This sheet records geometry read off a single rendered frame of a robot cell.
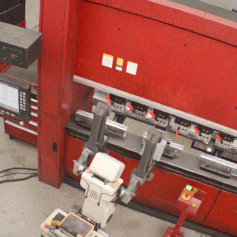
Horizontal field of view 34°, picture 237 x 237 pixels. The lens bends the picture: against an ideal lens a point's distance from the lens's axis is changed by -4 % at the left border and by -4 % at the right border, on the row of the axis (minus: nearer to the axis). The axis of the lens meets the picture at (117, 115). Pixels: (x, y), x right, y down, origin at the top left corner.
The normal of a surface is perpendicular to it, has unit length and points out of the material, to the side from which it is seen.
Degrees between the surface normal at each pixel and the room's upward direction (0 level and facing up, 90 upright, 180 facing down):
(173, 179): 90
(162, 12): 90
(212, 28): 90
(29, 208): 0
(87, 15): 90
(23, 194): 0
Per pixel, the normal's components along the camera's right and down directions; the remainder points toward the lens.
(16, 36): 0.13, -0.73
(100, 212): -0.50, 0.41
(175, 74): -0.34, 0.59
